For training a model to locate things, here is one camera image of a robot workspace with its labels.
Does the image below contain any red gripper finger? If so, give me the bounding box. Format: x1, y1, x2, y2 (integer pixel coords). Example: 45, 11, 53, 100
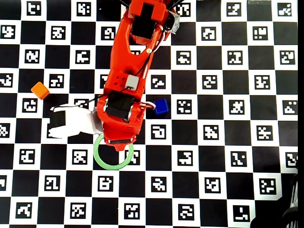
108, 139, 136, 152

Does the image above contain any orange cube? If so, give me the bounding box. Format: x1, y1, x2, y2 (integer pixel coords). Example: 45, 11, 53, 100
30, 82, 50, 100

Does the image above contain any small grey square block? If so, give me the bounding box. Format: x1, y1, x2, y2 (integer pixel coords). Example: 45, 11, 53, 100
125, 75, 140, 90

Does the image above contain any green ring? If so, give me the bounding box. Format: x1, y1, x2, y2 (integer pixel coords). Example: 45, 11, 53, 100
93, 134, 134, 171

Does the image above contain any black camera tripod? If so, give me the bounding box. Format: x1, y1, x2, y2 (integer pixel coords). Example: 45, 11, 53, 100
281, 172, 304, 228

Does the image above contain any black white marker checkerboard mat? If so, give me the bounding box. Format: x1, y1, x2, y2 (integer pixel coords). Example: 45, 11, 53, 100
0, 0, 299, 228

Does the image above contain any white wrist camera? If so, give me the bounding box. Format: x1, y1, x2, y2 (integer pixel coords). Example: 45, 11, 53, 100
47, 103, 103, 140

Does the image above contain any blue cube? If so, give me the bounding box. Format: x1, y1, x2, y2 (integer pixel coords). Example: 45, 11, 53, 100
153, 98, 170, 116

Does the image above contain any grey duct tape wrap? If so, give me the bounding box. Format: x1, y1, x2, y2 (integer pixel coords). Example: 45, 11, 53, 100
169, 12, 181, 34

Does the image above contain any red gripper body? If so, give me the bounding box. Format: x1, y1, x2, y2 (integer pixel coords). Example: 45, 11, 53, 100
96, 91, 147, 145

